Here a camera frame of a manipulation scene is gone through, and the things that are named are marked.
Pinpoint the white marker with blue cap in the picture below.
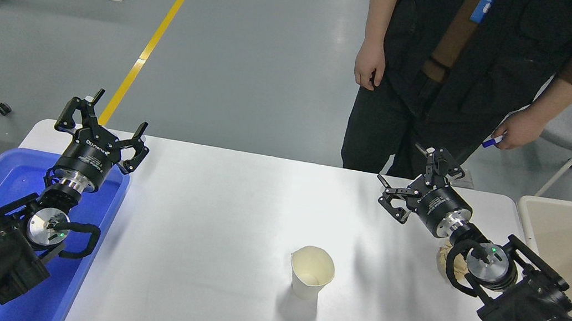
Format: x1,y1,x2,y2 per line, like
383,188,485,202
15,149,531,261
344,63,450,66
482,134,504,151

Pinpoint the white paper cup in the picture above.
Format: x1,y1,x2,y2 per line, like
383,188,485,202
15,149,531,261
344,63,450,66
285,243,339,304

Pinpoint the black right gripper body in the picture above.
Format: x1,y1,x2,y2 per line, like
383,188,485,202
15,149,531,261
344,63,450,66
410,180,476,242

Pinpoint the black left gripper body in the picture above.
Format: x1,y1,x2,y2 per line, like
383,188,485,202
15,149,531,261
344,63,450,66
48,129,125,195

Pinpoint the person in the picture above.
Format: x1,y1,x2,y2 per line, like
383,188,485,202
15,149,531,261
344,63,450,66
339,0,572,202

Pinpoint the blue plastic tray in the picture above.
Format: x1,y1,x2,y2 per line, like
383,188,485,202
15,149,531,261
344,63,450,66
0,144,133,321

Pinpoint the crumpled tan paper ball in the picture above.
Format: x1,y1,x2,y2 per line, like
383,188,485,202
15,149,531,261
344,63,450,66
433,239,474,285

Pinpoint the person's left hand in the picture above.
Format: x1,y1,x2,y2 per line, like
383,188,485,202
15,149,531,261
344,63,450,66
489,103,551,156

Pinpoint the person's right hand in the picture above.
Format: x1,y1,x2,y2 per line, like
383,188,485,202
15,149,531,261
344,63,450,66
351,41,389,92

